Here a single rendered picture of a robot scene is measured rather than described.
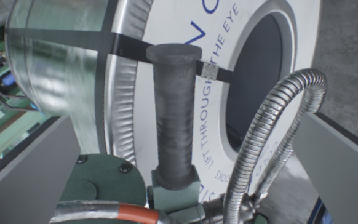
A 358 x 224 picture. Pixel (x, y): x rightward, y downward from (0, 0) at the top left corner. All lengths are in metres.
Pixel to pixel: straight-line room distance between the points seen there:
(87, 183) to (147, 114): 0.18
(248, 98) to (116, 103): 0.83
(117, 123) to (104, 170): 0.11
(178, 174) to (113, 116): 0.18
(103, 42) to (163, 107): 0.21
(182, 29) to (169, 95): 0.27
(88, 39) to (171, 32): 0.15
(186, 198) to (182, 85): 0.13
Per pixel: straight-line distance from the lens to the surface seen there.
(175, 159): 0.19
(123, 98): 0.34
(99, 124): 0.38
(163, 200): 0.24
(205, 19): 0.46
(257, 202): 0.41
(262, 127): 0.20
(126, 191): 0.24
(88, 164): 0.29
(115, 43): 0.33
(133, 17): 0.34
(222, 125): 0.60
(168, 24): 0.39
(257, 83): 1.09
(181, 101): 0.16
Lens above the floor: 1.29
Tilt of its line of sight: 22 degrees down
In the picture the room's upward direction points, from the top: 138 degrees counter-clockwise
